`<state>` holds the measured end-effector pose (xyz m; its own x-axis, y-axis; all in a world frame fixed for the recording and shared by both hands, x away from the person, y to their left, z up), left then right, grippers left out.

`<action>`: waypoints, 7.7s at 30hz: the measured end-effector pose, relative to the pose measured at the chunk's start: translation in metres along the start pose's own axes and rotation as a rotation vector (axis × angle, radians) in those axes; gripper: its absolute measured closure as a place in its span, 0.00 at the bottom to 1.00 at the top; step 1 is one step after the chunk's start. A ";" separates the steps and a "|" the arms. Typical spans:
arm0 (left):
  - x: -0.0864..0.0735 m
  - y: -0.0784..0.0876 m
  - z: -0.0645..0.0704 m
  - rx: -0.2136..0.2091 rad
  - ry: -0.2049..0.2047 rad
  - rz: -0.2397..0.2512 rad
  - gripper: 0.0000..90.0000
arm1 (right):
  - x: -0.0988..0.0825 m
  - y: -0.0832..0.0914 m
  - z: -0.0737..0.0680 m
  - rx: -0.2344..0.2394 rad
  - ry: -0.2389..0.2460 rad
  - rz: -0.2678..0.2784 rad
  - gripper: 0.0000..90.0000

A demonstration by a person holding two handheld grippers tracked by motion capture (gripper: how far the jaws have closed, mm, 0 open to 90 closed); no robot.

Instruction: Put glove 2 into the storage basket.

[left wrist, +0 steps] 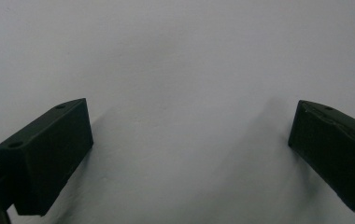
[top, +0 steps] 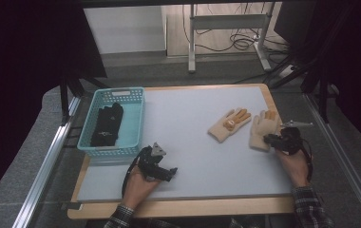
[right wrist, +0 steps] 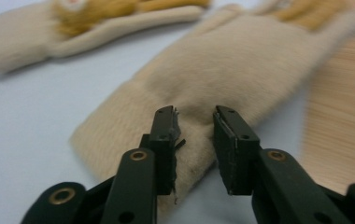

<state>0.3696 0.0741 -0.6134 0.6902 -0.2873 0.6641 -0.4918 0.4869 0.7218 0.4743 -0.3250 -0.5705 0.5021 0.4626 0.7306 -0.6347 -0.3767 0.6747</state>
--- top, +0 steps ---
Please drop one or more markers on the white metal desk frame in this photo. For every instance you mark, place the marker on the white metal desk frame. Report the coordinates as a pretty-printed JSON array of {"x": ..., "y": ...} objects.
[{"x": 229, "y": 22}]

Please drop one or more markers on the grey table bracket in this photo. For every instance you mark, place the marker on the grey table bracket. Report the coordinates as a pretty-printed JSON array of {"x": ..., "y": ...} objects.
[{"x": 72, "y": 205}]

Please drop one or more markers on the aluminium rail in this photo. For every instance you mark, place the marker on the aluminium rail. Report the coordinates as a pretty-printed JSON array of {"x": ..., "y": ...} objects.
[
  {"x": 47, "y": 161},
  {"x": 343, "y": 158}
]

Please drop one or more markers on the white power strip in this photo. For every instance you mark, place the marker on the white power strip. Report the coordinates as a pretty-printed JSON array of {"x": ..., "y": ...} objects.
[{"x": 285, "y": 71}]

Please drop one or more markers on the person's right hand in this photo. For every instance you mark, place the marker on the person's right hand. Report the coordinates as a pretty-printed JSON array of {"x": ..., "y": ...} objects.
[{"x": 295, "y": 169}]

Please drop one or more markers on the teal plastic basket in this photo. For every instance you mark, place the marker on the teal plastic basket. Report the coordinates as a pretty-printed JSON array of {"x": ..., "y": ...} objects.
[{"x": 131, "y": 126}]

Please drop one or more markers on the dark curtain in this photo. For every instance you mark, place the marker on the dark curtain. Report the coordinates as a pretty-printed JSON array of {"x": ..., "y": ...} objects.
[
  {"x": 352, "y": 63},
  {"x": 26, "y": 63}
]

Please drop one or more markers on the black stand legs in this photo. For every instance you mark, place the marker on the black stand legs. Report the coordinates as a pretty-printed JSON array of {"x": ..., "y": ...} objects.
[
  {"x": 64, "y": 95},
  {"x": 322, "y": 95}
]

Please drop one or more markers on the plain beige glove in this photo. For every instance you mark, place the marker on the plain beige glove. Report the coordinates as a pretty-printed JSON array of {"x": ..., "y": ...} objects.
[{"x": 261, "y": 129}]

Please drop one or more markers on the black glove with triangle mark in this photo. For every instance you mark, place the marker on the black glove with triangle mark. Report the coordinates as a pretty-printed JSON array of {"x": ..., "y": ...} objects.
[{"x": 105, "y": 128}]

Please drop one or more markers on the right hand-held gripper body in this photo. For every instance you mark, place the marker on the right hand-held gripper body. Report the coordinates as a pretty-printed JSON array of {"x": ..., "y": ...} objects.
[{"x": 291, "y": 141}]

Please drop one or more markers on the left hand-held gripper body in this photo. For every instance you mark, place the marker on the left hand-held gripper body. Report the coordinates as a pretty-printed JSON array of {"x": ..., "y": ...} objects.
[{"x": 150, "y": 163}]

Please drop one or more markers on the white panel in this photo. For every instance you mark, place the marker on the white panel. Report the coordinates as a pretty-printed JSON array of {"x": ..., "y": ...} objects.
[{"x": 124, "y": 30}]

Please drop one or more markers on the person's left hand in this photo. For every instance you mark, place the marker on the person's left hand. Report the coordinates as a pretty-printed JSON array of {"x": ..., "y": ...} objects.
[{"x": 137, "y": 190}]

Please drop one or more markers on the white foam mat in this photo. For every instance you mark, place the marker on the white foam mat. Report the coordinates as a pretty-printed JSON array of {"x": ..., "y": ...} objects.
[{"x": 197, "y": 177}]

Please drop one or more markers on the beige glove with bear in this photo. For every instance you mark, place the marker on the beige glove with bear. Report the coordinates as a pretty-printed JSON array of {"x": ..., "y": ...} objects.
[{"x": 224, "y": 128}]

